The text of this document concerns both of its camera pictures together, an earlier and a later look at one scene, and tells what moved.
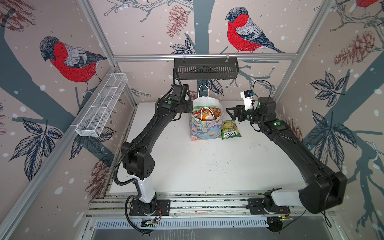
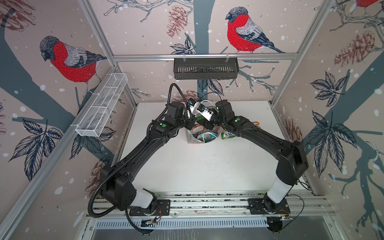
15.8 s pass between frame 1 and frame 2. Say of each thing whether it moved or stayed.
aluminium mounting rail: stayed
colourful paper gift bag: moved
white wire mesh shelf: stayed
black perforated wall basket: stayed
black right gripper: moved
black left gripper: moved
